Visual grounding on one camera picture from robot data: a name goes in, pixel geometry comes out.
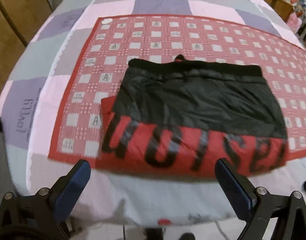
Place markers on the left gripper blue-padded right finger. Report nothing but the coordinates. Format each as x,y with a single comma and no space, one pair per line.
257,206

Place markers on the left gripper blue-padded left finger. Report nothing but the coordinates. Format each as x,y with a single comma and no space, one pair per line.
43,215

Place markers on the red and black puffer jacket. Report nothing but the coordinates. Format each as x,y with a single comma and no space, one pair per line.
181,117

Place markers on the pastel checkered bed quilt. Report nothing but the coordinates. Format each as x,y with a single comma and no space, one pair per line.
30,101

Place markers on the red white checkered mat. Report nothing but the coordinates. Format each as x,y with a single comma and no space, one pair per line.
112,43

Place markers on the pink plush bag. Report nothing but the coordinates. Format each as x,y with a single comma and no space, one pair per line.
294,23

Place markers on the wooden nightstand dresser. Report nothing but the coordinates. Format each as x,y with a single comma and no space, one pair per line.
282,7

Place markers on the wooden wardrobe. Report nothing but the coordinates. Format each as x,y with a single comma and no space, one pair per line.
19,21

